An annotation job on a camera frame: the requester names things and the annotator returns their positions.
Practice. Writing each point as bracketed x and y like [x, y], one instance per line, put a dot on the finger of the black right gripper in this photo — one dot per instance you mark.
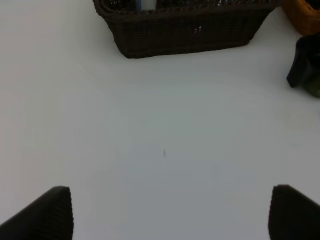
[306, 63]

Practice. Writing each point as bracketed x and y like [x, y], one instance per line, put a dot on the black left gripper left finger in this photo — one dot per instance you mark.
[49, 217]

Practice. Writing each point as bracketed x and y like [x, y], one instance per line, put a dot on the orange wicker basket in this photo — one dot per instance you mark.
[304, 15]

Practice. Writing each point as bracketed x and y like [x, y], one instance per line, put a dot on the green lime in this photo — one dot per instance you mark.
[312, 86]

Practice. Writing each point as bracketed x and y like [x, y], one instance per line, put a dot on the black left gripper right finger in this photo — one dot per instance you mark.
[292, 215]

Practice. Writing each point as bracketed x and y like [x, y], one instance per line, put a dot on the dark brown wicker basket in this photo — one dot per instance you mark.
[183, 26]

